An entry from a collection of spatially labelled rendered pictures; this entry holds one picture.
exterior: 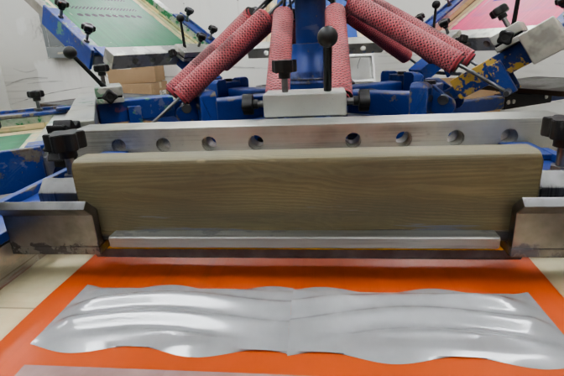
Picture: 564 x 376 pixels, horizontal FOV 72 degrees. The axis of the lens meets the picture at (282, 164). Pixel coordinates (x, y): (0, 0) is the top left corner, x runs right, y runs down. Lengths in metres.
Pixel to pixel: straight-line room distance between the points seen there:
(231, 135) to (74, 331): 0.32
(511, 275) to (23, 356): 0.37
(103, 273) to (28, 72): 5.29
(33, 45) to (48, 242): 5.19
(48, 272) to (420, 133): 0.46
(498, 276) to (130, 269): 0.32
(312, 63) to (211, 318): 0.87
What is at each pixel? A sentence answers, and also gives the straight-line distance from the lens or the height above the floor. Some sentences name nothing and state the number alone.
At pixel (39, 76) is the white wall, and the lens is 5.56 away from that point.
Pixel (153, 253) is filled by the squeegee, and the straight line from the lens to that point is 0.39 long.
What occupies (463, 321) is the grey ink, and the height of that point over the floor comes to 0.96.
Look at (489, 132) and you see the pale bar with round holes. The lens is 0.58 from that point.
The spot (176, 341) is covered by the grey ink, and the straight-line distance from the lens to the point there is 0.29.
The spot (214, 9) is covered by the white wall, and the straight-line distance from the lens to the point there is 4.60.
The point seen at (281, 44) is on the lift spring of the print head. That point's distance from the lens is 0.87.
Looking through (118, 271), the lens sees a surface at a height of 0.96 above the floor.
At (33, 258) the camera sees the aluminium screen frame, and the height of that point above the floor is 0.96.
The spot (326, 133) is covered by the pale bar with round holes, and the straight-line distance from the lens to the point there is 0.54.
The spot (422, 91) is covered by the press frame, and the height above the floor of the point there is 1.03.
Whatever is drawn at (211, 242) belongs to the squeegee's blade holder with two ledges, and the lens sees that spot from 0.33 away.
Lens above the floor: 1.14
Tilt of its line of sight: 17 degrees down
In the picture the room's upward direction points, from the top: 3 degrees counter-clockwise
